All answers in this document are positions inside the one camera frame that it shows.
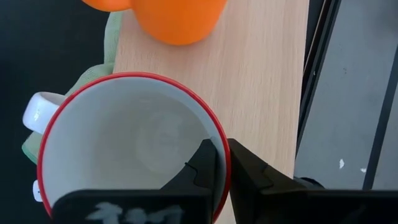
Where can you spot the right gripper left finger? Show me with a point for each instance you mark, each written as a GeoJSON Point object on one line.
{"type": "Point", "coordinates": [140, 208]}

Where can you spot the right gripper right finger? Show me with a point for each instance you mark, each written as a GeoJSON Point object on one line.
{"type": "Point", "coordinates": [295, 208]}

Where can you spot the white mug with red rim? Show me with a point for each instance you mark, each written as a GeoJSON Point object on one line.
{"type": "Point", "coordinates": [124, 130]}

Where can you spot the orange plastic mug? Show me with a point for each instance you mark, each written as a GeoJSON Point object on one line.
{"type": "Point", "coordinates": [177, 18]}

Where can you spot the light wooden shelf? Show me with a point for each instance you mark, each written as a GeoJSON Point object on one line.
{"type": "Point", "coordinates": [255, 93]}

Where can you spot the small white paper scrap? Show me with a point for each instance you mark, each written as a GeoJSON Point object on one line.
{"type": "Point", "coordinates": [363, 170]}

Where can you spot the green cloth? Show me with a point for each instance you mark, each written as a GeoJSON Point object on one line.
{"type": "Point", "coordinates": [93, 74]}

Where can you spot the black aluminium frame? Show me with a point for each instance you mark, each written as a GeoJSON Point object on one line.
{"type": "Point", "coordinates": [315, 46]}

